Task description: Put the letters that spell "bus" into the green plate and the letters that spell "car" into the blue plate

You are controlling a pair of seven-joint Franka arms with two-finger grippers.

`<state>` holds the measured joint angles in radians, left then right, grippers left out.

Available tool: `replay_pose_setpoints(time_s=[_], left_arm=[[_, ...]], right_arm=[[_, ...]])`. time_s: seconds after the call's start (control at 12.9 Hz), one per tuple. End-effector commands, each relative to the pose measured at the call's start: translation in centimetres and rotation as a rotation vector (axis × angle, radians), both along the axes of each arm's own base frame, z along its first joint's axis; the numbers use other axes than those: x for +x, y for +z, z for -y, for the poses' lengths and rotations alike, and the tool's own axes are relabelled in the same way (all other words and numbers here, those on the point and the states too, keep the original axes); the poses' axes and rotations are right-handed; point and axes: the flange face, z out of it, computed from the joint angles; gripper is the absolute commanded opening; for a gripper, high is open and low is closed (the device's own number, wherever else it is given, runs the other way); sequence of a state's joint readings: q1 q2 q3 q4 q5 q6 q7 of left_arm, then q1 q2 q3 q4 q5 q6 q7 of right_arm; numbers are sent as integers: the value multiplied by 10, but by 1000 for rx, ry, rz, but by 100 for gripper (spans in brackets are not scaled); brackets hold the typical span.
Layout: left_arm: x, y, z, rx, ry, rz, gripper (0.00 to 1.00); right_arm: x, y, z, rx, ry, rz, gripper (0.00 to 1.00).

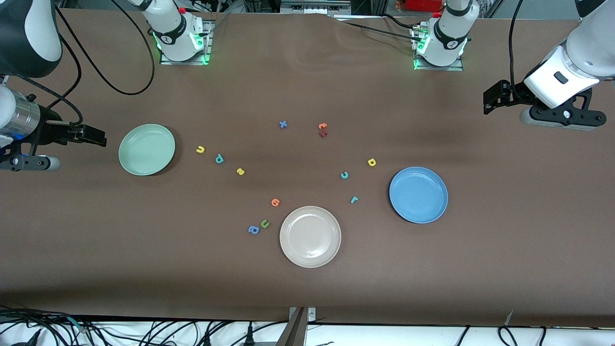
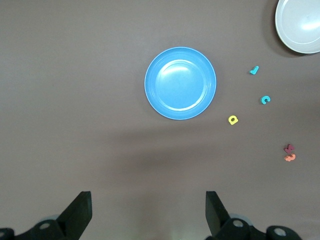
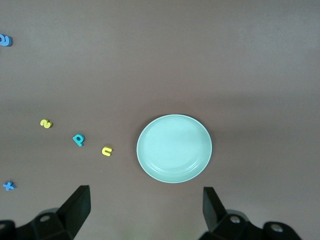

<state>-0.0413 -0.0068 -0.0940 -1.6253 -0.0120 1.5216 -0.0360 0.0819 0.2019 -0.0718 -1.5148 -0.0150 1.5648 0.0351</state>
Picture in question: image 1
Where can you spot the metal clamp bracket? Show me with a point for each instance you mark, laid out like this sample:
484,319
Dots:
301,315

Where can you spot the red background object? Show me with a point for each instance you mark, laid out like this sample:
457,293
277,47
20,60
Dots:
423,5

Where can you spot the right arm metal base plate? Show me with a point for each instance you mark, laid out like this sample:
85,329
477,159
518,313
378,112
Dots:
207,43

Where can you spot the aluminium frame bar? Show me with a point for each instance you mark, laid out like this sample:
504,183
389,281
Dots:
312,6

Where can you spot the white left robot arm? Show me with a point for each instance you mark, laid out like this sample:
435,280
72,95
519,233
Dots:
449,33

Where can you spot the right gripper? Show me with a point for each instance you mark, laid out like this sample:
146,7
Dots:
49,130

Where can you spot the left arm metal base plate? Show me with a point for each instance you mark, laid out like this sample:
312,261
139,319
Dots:
427,68

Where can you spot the blue plate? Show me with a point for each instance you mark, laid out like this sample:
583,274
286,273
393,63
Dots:
418,194

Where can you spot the beige plate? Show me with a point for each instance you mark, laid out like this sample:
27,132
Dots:
310,236

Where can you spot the blue letter a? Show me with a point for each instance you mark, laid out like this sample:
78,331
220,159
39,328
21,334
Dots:
251,230

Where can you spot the green plate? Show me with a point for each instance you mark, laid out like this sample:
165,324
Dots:
146,150

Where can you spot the brown table cover sheet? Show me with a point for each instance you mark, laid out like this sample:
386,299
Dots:
480,264

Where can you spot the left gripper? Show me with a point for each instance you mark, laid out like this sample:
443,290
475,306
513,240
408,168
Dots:
512,93

